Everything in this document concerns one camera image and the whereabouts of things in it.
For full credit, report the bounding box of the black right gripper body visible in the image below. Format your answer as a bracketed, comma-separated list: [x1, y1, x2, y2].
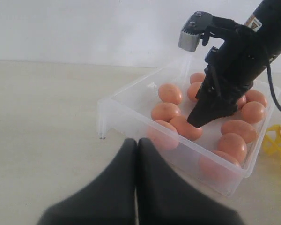
[202, 16, 269, 103]

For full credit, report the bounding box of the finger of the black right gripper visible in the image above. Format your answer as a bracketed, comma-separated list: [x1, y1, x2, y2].
[196, 70, 219, 103]
[187, 98, 237, 128]

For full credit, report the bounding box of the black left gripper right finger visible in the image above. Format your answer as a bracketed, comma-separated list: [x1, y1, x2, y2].
[136, 138, 244, 225]

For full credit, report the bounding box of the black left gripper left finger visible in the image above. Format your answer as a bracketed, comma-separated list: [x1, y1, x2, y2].
[38, 139, 137, 225]

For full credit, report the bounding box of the brown egg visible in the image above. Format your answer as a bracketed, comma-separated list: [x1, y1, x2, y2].
[158, 83, 183, 105]
[237, 95, 246, 110]
[241, 101, 266, 124]
[190, 72, 206, 84]
[170, 115, 203, 141]
[221, 120, 257, 143]
[147, 120, 179, 150]
[187, 82, 202, 102]
[198, 150, 240, 182]
[217, 133, 247, 164]
[245, 89, 267, 108]
[150, 102, 181, 122]

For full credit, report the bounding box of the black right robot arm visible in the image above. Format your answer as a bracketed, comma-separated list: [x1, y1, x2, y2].
[178, 0, 281, 128]

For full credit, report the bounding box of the clear plastic bin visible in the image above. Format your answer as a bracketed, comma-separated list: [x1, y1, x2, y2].
[97, 54, 275, 196]

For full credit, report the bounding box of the yellow plastic egg tray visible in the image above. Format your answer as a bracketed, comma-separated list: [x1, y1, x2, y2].
[262, 124, 281, 160]

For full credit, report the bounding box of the black cable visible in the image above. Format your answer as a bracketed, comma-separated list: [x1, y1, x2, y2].
[266, 63, 281, 117]

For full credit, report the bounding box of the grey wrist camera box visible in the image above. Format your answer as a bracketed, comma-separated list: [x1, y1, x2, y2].
[178, 11, 213, 52]

